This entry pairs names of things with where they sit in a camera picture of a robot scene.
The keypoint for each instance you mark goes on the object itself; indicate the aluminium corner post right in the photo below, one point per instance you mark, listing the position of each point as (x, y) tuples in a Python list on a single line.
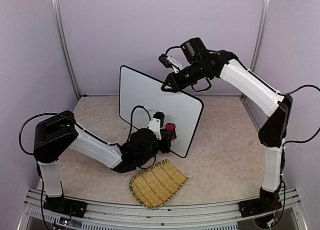
[(260, 34)]

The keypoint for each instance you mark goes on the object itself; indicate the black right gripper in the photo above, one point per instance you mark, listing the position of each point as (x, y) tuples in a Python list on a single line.
[(175, 86)]

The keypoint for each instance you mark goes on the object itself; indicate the woven bamboo tray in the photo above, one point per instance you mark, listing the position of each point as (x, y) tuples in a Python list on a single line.
[(154, 187)]

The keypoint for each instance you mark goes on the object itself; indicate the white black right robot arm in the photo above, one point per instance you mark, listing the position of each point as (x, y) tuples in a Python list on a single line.
[(192, 61)]

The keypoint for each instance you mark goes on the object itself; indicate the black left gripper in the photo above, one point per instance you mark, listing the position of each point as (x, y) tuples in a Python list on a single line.
[(167, 140)]

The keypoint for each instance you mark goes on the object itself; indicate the aluminium front rail frame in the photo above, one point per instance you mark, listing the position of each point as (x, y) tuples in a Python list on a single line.
[(110, 215)]

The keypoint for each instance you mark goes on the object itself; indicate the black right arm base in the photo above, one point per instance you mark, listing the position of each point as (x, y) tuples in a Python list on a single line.
[(266, 202)]

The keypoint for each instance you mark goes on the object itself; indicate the aluminium corner post left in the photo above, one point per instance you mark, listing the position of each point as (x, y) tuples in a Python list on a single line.
[(64, 47)]

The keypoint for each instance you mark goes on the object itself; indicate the aluminium corner post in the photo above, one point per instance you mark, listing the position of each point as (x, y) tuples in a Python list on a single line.
[(64, 47), (260, 34)]

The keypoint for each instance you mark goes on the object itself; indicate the white whiteboard black frame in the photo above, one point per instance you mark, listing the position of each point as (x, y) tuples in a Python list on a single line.
[(181, 108)]

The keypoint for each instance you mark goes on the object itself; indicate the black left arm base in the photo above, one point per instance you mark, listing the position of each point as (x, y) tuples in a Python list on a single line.
[(65, 206)]

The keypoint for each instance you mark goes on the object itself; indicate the red bone-shaped eraser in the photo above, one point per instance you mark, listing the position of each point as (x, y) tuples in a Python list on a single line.
[(171, 130)]

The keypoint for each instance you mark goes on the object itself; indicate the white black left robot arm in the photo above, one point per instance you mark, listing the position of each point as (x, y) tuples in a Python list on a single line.
[(61, 131)]

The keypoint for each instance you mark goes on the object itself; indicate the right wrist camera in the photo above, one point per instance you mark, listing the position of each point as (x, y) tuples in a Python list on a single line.
[(170, 62)]

